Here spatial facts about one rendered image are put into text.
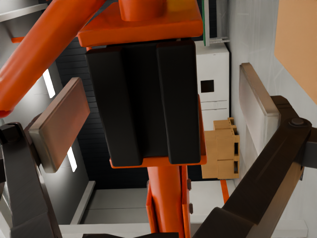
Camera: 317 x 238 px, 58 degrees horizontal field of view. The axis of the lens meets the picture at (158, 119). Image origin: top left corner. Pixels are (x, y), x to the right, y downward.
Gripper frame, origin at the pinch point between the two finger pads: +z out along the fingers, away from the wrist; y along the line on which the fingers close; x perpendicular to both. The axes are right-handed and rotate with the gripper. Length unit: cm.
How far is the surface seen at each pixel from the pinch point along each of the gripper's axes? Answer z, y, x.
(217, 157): 535, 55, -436
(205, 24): 706, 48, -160
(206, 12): 708, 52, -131
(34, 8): 933, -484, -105
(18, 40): 793, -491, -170
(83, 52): 1024, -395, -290
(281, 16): 17.1, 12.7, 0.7
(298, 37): 11.5, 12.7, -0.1
